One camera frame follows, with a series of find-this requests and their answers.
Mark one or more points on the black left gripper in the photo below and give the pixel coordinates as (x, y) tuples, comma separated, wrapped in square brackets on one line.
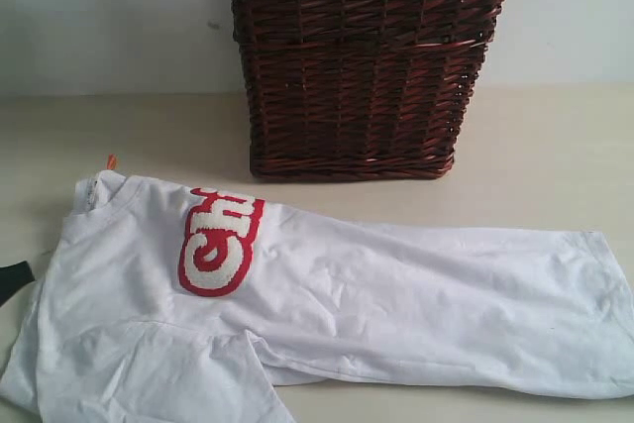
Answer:
[(13, 278)]

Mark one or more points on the white t-shirt with red print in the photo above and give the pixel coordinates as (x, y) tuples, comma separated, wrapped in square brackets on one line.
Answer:
[(166, 303)]

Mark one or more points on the dark brown wicker basket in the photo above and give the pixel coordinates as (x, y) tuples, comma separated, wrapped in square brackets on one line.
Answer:
[(343, 90)]

